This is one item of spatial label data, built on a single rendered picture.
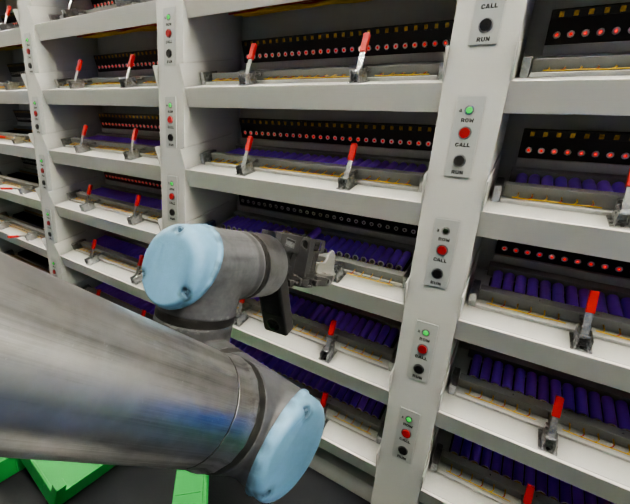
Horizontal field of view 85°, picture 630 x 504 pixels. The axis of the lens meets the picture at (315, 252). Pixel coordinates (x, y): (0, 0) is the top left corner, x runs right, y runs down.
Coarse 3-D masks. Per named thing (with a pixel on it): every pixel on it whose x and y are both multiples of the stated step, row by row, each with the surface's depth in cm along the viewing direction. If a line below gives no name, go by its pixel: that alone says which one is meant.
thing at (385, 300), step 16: (224, 208) 103; (240, 208) 104; (256, 208) 101; (208, 224) 96; (320, 224) 91; (336, 224) 89; (400, 240) 81; (304, 288) 77; (320, 288) 75; (336, 288) 72; (352, 288) 71; (368, 288) 70; (384, 288) 70; (400, 288) 70; (352, 304) 72; (368, 304) 70; (384, 304) 68; (400, 304) 66; (400, 320) 68
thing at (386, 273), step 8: (320, 256) 78; (336, 256) 78; (344, 264) 76; (352, 264) 74; (360, 264) 74; (368, 264) 74; (352, 272) 74; (360, 272) 74; (368, 272) 73; (376, 272) 72; (384, 272) 71; (392, 272) 71; (400, 272) 70; (392, 280) 71; (400, 280) 70
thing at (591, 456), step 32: (480, 352) 75; (448, 384) 71; (480, 384) 68; (512, 384) 69; (544, 384) 67; (576, 384) 67; (448, 416) 65; (480, 416) 65; (512, 416) 64; (544, 416) 63; (576, 416) 61; (608, 416) 61; (512, 448) 61; (544, 448) 59; (576, 448) 59; (608, 448) 58; (576, 480) 57; (608, 480) 54
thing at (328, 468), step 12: (324, 456) 89; (336, 456) 89; (312, 468) 91; (324, 468) 89; (336, 468) 87; (348, 468) 86; (336, 480) 87; (348, 480) 85; (360, 480) 84; (372, 480) 84; (360, 492) 84; (372, 492) 82
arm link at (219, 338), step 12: (156, 312) 38; (168, 324) 37; (180, 324) 36; (192, 324) 36; (204, 324) 37; (216, 324) 38; (228, 324) 39; (192, 336) 37; (204, 336) 37; (216, 336) 38; (228, 336) 40; (216, 348) 36
